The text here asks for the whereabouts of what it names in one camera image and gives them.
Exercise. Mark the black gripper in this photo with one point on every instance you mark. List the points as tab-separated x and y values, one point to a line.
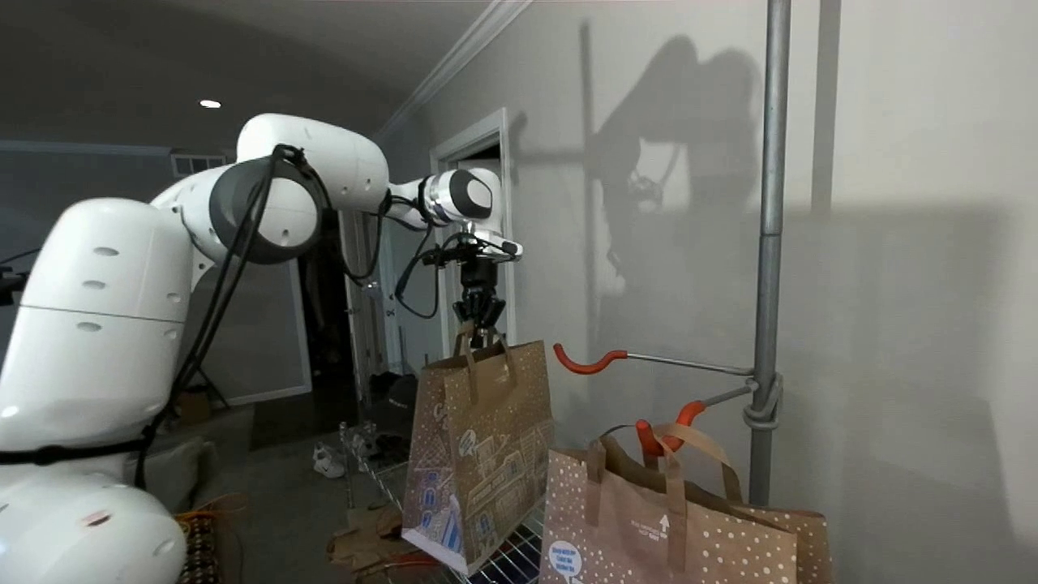
483	286

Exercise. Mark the brown dotted paper bag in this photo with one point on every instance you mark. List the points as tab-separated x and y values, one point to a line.
649	529
474	443

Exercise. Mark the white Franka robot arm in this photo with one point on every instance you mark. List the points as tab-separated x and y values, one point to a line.
98	326

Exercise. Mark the grey metal stand pole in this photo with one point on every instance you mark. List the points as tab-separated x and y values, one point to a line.
769	216

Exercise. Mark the white shoe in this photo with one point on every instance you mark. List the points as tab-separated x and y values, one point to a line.
329	461

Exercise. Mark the brown cardboard piece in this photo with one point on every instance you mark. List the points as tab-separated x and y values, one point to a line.
368	540

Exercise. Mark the white air vent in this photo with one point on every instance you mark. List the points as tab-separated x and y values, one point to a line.
197	160

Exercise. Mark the round ceiling light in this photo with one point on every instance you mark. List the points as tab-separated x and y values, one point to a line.
213	104

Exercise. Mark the brown wicker basket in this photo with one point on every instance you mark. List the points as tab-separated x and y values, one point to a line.
198	546

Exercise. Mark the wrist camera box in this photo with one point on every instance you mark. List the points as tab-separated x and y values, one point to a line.
496	249

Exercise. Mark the white door with frame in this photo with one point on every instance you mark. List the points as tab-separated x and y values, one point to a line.
474	143

